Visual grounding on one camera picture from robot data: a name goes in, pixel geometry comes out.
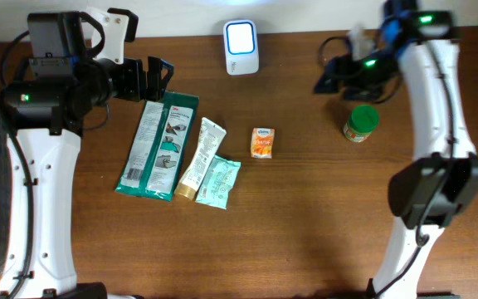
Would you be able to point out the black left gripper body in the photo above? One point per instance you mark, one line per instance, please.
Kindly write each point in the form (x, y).
(128, 81)

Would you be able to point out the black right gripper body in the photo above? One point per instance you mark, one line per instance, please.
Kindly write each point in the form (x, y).
(339, 77)

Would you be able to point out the green lidded jar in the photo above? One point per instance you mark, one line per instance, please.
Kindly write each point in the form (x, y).
(362, 122)

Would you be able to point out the dark green wipes pack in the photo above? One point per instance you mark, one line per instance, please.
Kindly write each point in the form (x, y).
(152, 168)

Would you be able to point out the white tube with gold cap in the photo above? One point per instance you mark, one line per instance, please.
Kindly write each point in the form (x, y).
(209, 140)

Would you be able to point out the mint green wipes packet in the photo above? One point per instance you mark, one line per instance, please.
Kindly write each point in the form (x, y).
(218, 182)

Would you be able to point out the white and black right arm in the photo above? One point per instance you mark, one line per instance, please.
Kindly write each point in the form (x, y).
(418, 48)

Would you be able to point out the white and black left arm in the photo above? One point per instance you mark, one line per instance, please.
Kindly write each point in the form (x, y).
(77, 63)

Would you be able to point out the white barcode scanner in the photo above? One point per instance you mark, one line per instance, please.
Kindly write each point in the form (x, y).
(241, 47)

